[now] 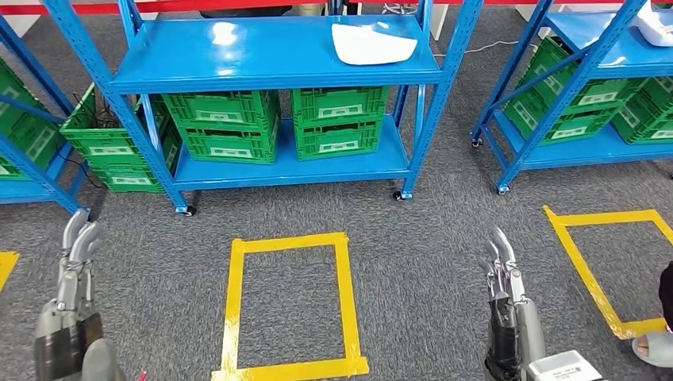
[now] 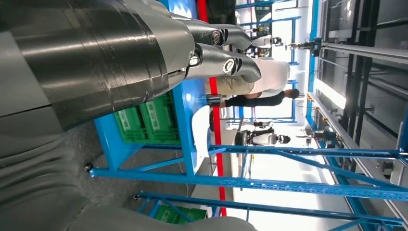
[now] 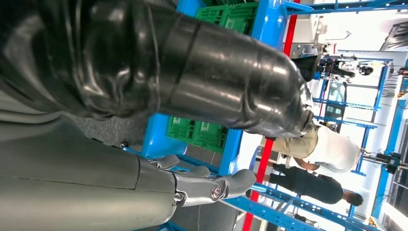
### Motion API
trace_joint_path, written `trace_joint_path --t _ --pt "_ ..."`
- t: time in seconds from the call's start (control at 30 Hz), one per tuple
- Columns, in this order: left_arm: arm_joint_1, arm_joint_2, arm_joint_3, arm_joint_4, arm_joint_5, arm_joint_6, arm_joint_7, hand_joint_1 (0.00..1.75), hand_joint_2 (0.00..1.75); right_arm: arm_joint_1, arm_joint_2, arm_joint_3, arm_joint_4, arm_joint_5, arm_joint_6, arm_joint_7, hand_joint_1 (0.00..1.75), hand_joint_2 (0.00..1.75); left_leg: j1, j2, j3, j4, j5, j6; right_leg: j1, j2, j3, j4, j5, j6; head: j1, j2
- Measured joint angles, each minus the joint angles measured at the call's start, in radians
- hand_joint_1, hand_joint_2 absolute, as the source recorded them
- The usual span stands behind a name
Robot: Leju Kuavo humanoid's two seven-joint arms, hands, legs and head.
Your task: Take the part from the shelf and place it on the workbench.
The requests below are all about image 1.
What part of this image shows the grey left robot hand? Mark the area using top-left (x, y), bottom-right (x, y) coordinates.
top-left (33, 209), bottom-right (127, 381)

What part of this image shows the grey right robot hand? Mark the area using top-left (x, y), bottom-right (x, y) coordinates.
top-left (477, 227), bottom-right (547, 381)

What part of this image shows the blue metal shelf rack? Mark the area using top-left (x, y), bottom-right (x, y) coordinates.
top-left (41, 0), bottom-right (485, 217)
top-left (0, 15), bottom-right (88, 214)
top-left (470, 0), bottom-right (673, 195)

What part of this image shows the white plastic panel part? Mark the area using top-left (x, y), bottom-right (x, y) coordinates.
top-left (331, 22), bottom-right (419, 67)

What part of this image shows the white plastic housing part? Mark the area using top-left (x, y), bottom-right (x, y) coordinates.
top-left (633, 0), bottom-right (673, 48)

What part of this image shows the yellow floor tape marking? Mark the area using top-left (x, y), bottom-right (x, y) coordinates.
top-left (0, 251), bottom-right (21, 293)
top-left (211, 232), bottom-right (370, 381)

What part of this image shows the white desk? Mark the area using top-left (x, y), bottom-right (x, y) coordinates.
top-left (429, 4), bottom-right (451, 42)
top-left (13, 14), bottom-right (42, 39)

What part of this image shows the red barrier belt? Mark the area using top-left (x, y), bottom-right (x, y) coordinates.
top-left (0, 0), bottom-right (673, 16)

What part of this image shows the chrome stool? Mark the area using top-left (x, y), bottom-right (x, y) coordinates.
top-left (381, 2), bottom-right (419, 16)

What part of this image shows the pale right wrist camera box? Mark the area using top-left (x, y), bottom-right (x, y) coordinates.
top-left (525, 350), bottom-right (603, 381)

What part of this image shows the black cable bundle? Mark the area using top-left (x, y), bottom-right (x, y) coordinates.
top-left (71, 91), bottom-right (125, 191)

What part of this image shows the white floor cable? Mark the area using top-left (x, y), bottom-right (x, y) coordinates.
top-left (433, 39), bottom-right (537, 58)

